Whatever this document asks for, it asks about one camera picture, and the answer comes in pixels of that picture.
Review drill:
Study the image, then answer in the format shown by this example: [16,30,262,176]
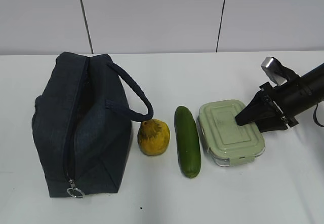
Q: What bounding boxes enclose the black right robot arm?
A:
[235,64,323,133]

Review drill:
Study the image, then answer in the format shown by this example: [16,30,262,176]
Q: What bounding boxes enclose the green lidded food container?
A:
[198,99,265,167]

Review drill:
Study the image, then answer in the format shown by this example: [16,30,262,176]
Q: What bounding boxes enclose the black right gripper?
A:
[235,82,298,133]

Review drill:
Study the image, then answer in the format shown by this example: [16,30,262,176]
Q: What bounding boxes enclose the green cucumber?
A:
[174,106,201,178]

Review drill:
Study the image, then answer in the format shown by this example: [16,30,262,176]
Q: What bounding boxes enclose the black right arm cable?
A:
[312,102,324,128]

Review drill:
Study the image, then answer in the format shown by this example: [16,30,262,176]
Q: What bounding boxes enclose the dark blue lunch bag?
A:
[31,52,153,198]

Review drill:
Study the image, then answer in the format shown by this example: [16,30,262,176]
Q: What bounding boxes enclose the yellow pear-shaped fruit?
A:
[137,119,170,156]

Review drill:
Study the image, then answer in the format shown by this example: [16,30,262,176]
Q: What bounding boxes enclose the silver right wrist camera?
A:
[261,57,287,86]

